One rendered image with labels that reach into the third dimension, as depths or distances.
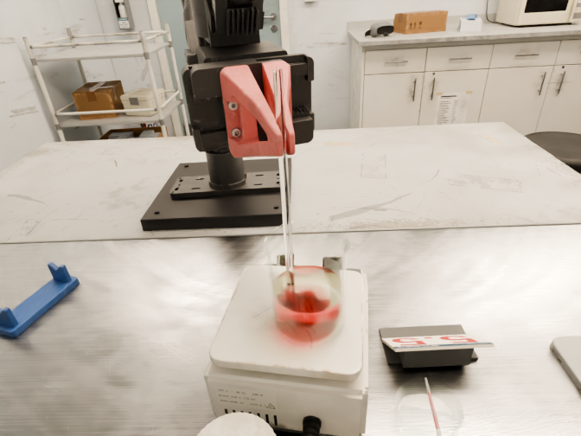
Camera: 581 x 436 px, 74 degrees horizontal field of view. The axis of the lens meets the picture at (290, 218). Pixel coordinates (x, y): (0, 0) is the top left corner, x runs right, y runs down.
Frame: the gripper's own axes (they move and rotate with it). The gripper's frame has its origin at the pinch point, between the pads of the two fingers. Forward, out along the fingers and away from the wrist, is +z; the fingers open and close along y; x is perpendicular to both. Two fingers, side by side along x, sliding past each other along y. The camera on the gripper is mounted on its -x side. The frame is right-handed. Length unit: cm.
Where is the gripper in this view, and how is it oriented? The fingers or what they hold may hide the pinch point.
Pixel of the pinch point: (282, 140)
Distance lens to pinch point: 25.0
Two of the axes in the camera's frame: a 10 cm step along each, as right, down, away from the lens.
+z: 3.0, 5.2, -8.0
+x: 0.4, 8.3, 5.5
